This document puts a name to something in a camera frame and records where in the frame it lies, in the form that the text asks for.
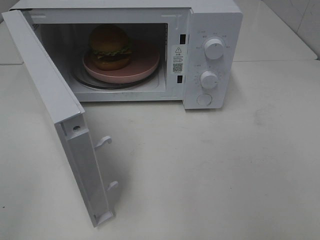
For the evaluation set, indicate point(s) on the round white door button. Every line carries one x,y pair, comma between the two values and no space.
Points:
204,99

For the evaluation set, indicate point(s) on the pink round plate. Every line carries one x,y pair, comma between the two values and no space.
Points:
144,61

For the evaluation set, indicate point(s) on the burger with lettuce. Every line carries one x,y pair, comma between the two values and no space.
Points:
110,47

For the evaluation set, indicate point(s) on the white microwave door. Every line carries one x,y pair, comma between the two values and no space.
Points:
67,116

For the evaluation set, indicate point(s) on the white lower microwave knob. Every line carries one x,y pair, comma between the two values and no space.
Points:
209,79

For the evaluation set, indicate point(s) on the white microwave knob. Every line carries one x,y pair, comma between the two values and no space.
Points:
214,48
209,79

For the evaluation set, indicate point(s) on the white microwave oven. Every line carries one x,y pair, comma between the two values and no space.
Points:
179,29

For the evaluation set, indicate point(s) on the white upper microwave knob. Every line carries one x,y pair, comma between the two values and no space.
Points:
214,48

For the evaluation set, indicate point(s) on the glass microwave turntable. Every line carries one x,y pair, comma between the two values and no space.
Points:
83,77

